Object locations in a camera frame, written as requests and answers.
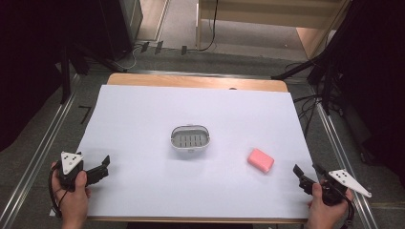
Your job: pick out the white grey soap dish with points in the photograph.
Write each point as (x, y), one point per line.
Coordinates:
(190, 138)

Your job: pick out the pink soap bar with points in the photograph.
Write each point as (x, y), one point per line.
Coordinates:
(260, 160)

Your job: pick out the person's left hand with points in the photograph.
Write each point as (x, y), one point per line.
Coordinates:
(74, 203)

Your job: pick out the dark cabinet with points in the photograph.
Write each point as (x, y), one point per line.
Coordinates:
(122, 25)

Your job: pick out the black curtain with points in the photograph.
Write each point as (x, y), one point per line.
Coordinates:
(375, 79)
(22, 63)

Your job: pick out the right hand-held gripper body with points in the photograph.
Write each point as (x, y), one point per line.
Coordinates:
(342, 183)

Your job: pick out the black tripod stand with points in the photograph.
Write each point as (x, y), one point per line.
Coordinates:
(302, 68)

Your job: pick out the white paper sheet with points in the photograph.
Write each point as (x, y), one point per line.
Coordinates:
(178, 108)

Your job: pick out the aluminium floor rail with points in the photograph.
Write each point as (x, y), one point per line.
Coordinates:
(38, 149)
(347, 162)

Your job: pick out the person's right hand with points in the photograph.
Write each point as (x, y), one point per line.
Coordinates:
(326, 213)

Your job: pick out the wooden shelf unit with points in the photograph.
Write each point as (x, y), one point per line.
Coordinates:
(254, 16)

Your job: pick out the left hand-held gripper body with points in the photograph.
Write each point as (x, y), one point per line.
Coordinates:
(70, 162)

